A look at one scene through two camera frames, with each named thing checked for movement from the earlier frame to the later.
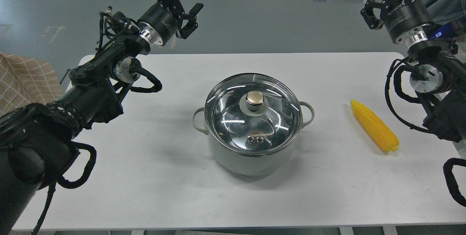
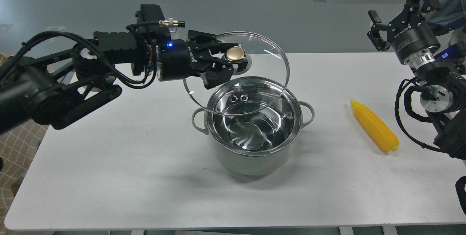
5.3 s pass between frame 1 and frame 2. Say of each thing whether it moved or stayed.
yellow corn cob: stayed
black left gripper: moved
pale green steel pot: stayed
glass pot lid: moved
